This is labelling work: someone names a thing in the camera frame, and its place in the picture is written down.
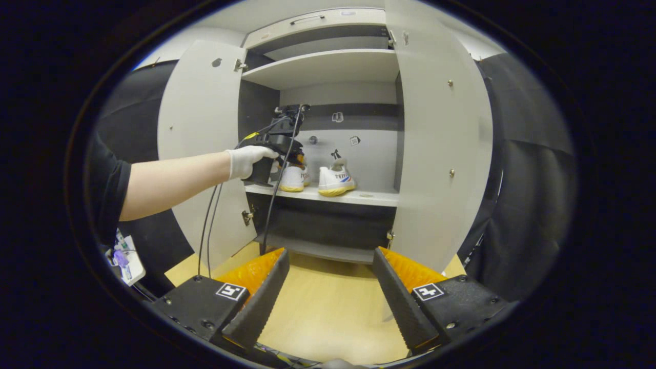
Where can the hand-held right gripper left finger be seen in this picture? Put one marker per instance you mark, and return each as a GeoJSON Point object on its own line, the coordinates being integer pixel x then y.
{"type": "Point", "coordinates": [264, 302]}

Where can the black shirt sleeve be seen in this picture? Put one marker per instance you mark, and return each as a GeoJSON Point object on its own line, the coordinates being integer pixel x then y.
{"type": "Point", "coordinates": [107, 189]}

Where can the black backdrop cloth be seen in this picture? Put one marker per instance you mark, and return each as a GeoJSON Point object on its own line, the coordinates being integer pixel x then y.
{"type": "Point", "coordinates": [528, 205]}

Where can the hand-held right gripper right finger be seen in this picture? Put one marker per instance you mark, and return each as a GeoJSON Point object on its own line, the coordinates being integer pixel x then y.
{"type": "Point", "coordinates": [398, 302]}

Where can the white papers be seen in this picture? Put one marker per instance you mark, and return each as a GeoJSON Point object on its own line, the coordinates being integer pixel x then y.
{"type": "Point", "coordinates": [134, 266]}

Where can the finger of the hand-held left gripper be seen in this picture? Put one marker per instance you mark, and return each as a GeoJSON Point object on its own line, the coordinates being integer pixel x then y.
{"type": "Point", "coordinates": [292, 156]}

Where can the white shoe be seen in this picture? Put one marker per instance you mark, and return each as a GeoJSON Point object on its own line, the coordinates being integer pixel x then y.
{"type": "Point", "coordinates": [335, 180]}
{"type": "Point", "coordinates": [293, 178]}

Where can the white shoe cabinet door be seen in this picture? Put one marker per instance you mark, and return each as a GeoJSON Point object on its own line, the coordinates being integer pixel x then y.
{"type": "Point", "coordinates": [195, 102]}
{"type": "Point", "coordinates": [441, 128]}

